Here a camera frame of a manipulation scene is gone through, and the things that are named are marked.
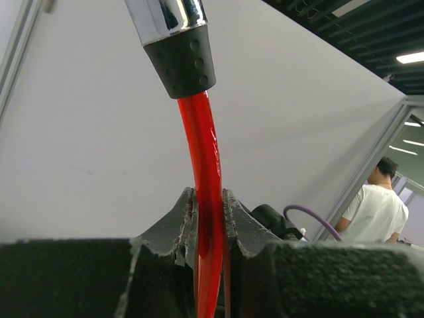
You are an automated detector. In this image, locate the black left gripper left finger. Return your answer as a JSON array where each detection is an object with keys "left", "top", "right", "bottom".
[{"left": 1, "top": 188, "right": 197, "bottom": 317}]

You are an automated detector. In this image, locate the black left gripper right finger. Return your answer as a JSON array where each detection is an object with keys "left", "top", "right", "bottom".
[{"left": 223, "top": 190, "right": 423, "bottom": 317}]

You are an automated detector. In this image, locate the red cable lock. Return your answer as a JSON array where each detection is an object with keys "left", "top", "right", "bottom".
[{"left": 125, "top": 0, "right": 226, "bottom": 317}]

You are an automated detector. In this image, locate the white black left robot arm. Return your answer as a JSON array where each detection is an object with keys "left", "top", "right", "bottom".
[{"left": 1, "top": 188, "right": 423, "bottom": 317}]

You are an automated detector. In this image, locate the person in white shirt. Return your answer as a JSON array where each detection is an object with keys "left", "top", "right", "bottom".
[{"left": 335, "top": 156, "right": 409, "bottom": 244}]

